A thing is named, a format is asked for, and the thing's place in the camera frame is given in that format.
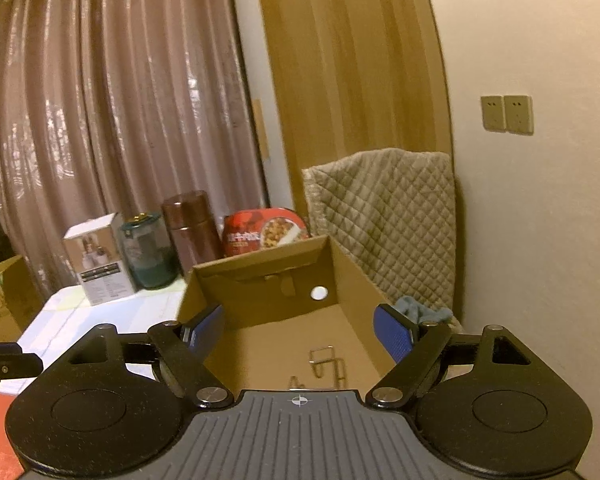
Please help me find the blue cloth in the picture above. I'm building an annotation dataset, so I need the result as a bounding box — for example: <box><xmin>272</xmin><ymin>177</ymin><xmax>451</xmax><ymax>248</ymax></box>
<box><xmin>392</xmin><ymin>295</ymin><xmax>454</xmax><ymax>329</ymax></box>

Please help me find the wooden door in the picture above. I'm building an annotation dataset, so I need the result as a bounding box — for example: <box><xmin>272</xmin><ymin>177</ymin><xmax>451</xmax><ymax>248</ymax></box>
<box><xmin>252</xmin><ymin>0</ymin><xmax>454</xmax><ymax>242</ymax></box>

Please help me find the cardboard carton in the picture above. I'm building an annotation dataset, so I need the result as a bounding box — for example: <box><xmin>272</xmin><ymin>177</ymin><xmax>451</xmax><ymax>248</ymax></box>
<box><xmin>0</xmin><ymin>254</ymin><xmax>44</xmax><ymax>347</ymax></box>

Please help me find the beige quilted blanket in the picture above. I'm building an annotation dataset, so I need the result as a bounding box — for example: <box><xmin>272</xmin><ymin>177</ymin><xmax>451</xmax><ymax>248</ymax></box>
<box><xmin>301</xmin><ymin>147</ymin><xmax>464</xmax><ymax>322</ymax></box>

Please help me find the brown thermos flask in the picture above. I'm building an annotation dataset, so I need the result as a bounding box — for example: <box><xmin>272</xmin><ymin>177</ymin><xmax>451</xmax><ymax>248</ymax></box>
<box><xmin>161</xmin><ymin>189</ymin><xmax>223</xmax><ymax>279</ymax></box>

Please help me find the beige wall socket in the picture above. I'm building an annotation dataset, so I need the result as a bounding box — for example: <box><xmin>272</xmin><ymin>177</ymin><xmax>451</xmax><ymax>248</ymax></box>
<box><xmin>503</xmin><ymin>94</ymin><xmax>535</xmax><ymax>135</ymax></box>
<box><xmin>480</xmin><ymin>94</ymin><xmax>506</xmax><ymax>133</ymax></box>

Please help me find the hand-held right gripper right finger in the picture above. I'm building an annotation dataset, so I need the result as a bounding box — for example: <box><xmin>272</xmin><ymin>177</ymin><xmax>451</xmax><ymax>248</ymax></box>
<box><xmin>366</xmin><ymin>303</ymin><xmax>533</xmax><ymax>411</ymax></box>

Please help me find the white product box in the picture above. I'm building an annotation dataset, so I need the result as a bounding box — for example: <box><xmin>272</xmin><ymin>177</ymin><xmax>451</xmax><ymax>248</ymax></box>
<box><xmin>62</xmin><ymin>212</ymin><xmax>139</xmax><ymax>307</ymax></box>

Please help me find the red food package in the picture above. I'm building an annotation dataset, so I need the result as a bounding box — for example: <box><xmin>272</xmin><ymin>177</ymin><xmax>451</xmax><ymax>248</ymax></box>
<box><xmin>222</xmin><ymin>207</ymin><xmax>312</xmax><ymax>259</ymax></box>

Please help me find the pink brown curtain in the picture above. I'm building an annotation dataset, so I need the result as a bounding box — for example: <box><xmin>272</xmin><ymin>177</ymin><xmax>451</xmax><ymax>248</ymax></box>
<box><xmin>0</xmin><ymin>0</ymin><xmax>270</xmax><ymax>302</ymax></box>

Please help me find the green glass jar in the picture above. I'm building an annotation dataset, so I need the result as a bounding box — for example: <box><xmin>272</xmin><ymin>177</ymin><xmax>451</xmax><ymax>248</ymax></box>
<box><xmin>119</xmin><ymin>213</ymin><xmax>176</xmax><ymax>291</ymax></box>

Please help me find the plaid tablecloth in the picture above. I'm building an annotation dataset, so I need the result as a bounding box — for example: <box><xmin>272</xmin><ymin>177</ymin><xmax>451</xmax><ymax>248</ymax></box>
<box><xmin>0</xmin><ymin>280</ymin><xmax>189</xmax><ymax>397</ymax></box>

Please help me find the brown cardboard box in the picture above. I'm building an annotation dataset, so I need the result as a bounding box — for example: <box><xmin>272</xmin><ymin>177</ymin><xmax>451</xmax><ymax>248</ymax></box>
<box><xmin>175</xmin><ymin>234</ymin><xmax>400</xmax><ymax>396</ymax></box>

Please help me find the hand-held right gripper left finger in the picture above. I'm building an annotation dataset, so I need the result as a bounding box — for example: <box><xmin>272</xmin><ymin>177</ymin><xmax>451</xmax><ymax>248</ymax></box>
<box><xmin>67</xmin><ymin>304</ymin><xmax>233</xmax><ymax>409</ymax></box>

